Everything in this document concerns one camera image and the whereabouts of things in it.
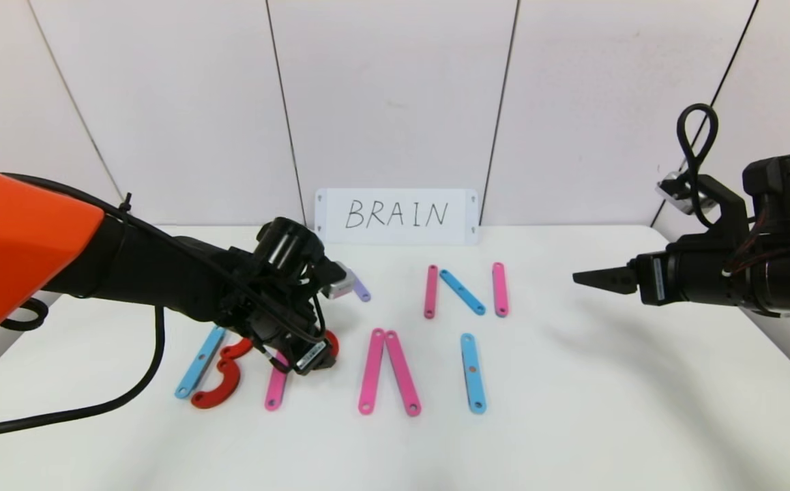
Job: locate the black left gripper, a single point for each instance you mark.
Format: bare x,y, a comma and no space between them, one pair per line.
311,356

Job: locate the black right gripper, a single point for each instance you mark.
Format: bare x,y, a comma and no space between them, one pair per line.
655,280

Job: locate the small red arc piece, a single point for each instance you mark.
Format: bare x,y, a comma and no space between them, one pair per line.
333,344

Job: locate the pink strip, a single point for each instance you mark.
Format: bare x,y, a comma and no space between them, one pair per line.
402,374
499,290
372,372
275,392
430,292

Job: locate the short purple strip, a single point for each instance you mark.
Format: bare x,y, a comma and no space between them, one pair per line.
362,291

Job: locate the white BRAIN sign card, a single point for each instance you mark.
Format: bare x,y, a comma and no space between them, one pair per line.
395,232

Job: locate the large red arc piece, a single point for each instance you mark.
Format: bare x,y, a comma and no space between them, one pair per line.
235,351
221,392

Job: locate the blue strip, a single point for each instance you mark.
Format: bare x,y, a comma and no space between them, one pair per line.
200,361
462,292
472,372

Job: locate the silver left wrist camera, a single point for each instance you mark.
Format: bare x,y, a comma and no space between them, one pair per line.
339,281

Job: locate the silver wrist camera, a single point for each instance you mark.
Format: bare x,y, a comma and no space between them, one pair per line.
339,281
673,192

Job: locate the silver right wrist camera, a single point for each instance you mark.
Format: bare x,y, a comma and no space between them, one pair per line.
673,192

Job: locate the black right camera bracket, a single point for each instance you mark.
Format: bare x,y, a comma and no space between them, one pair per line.
722,204

